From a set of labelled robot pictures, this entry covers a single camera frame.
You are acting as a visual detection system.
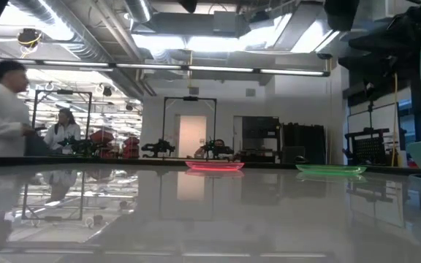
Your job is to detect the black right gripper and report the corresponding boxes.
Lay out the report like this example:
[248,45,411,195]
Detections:
[337,5,421,94]

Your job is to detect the blue pillar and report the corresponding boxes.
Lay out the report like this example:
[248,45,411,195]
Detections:
[410,83,421,143]

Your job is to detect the black perforated cart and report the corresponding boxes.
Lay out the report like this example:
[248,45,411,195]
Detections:
[343,102,391,167]

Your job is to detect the black cabinet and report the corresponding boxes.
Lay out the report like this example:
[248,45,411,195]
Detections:
[281,123,327,165]

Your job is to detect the black shelving unit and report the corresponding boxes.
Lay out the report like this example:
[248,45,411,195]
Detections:
[241,115,281,164]

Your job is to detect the red plastic plate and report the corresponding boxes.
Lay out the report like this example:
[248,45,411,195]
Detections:
[184,161,246,172]

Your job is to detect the white door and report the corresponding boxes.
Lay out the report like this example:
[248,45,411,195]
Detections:
[175,115,208,159]

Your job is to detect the long black light bar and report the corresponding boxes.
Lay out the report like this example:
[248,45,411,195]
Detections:
[0,57,331,78]

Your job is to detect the red storage shelf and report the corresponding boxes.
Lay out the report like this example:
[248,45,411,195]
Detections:
[122,135,141,159]
[88,129,116,159]

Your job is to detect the black background station frame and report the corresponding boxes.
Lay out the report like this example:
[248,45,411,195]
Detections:
[31,88,94,148]
[162,96,218,160]

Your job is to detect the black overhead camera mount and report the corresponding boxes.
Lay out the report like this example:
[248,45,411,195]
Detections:
[178,0,199,14]

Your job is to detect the silver ventilation duct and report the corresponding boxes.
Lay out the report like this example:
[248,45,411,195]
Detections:
[9,0,144,96]

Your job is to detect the black table edge rail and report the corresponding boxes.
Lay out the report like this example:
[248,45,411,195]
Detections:
[0,156,421,172]

